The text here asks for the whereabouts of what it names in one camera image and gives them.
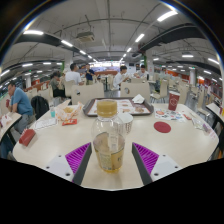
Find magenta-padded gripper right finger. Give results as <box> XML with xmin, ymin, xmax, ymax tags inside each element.
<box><xmin>131</xmin><ymin>142</ymin><xmax>184</xmax><ymax>186</ymax></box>

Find white sticker-printed paper sheet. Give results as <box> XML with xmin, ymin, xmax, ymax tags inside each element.
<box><xmin>154</xmin><ymin>108</ymin><xmax>188</xmax><ymax>123</ymax></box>

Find orange printed food wrapper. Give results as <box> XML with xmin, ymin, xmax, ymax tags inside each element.
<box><xmin>54</xmin><ymin>101</ymin><xmax>84</xmax><ymax>122</ymax></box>

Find flat round red coaster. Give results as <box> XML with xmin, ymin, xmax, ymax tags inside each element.
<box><xmin>153</xmin><ymin>121</ymin><xmax>172</xmax><ymax>134</ymax></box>

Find brown houndstooth paper cup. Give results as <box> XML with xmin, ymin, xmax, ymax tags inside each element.
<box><xmin>116</xmin><ymin>112</ymin><xmax>134</xmax><ymax>135</ymax></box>

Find clear bottle with yellow drink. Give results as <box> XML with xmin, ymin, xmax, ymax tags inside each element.
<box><xmin>91</xmin><ymin>99</ymin><xmax>127</xmax><ymax>174</ymax></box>

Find dark brown food tray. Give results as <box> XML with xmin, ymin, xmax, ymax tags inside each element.
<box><xmin>82</xmin><ymin>97</ymin><xmax>155</xmax><ymax>118</ymax></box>

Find plain white paper sheet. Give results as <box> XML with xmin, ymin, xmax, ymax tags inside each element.
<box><xmin>33</xmin><ymin>117</ymin><xmax>58</xmax><ymax>131</ymax></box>

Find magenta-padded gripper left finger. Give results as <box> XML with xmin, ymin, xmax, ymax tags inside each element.
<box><xmin>46</xmin><ymin>142</ymin><xmax>93</xmax><ymax>186</ymax></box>

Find small red carton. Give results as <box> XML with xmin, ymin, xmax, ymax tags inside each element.
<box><xmin>18</xmin><ymin>128</ymin><xmax>37</xmax><ymax>147</ymax></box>

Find white paper napkin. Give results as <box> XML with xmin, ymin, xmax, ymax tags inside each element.
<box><xmin>131</xmin><ymin>93</ymin><xmax>146</xmax><ymax>105</ymax></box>

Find small clear teal bottle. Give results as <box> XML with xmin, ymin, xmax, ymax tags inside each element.
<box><xmin>49</xmin><ymin>104</ymin><xmax>57</xmax><ymax>119</ymax></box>

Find clear plastic bag packet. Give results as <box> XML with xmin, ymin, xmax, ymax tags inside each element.
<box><xmin>191</xmin><ymin>116</ymin><xmax>213</xmax><ymax>134</ymax></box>

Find neighbouring beige table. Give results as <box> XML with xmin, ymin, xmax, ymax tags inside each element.
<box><xmin>0</xmin><ymin>112</ymin><xmax>23</xmax><ymax>143</ymax></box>
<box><xmin>205</xmin><ymin>102</ymin><xmax>224</xmax><ymax>129</ymax></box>

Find person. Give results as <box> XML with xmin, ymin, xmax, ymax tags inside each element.
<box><xmin>49</xmin><ymin>71</ymin><xmax>67</xmax><ymax>98</ymax></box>
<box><xmin>6</xmin><ymin>80</ymin><xmax>35</xmax><ymax>134</ymax></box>
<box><xmin>134</xmin><ymin>64</ymin><xmax>150</xmax><ymax>80</ymax></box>
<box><xmin>84</xmin><ymin>63</ymin><xmax>96</xmax><ymax>85</ymax></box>
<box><xmin>64</xmin><ymin>63</ymin><xmax>84</xmax><ymax>86</ymax></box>
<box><xmin>112</xmin><ymin>65</ymin><xmax>129</xmax><ymax>89</ymax></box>

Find black backpack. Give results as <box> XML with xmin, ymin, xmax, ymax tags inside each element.
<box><xmin>30</xmin><ymin>95</ymin><xmax>50</xmax><ymax>120</ymax></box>

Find ceiling lights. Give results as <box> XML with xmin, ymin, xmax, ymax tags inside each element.
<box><xmin>0</xmin><ymin>9</ymin><xmax>224</xmax><ymax>88</ymax></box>

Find red paper cup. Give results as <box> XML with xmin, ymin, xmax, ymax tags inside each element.
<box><xmin>167</xmin><ymin>90</ymin><xmax>181</xmax><ymax>112</ymax></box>

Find group of beige chairs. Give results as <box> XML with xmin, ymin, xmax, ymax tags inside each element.
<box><xmin>23</xmin><ymin>74</ymin><xmax>214</xmax><ymax>118</ymax></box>

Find ceiling air conditioner unit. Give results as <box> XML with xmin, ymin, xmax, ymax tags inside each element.
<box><xmin>75</xmin><ymin>30</ymin><xmax>96</xmax><ymax>43</ymax></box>

